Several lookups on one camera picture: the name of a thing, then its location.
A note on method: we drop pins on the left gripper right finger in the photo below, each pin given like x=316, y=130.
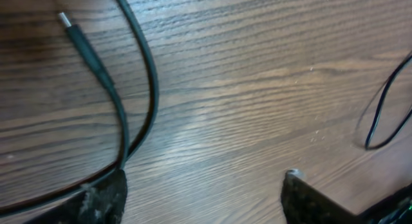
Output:
x=302, y=204

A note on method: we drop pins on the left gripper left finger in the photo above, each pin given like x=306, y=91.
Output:
x=103, y=203

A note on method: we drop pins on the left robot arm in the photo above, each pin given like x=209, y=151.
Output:
x=393, y=209

